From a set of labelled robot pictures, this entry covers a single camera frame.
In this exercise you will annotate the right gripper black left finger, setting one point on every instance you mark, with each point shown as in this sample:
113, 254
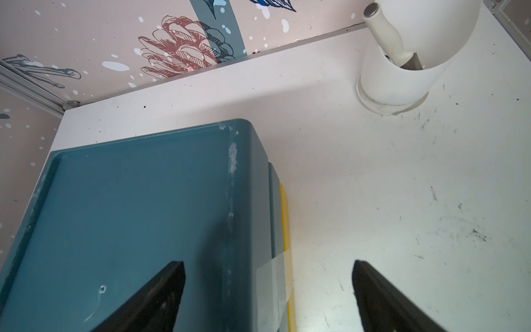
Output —
154, 307

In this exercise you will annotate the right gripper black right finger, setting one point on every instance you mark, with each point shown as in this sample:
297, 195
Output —
383, 307

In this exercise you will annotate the teal drawer cabinet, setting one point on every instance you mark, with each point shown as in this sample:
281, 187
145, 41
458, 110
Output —
106, 219

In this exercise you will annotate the white utensil holder cup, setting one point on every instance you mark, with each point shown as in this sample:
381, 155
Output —
436, 31

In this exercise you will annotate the cream handled utensil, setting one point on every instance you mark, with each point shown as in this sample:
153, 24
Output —
389, 39

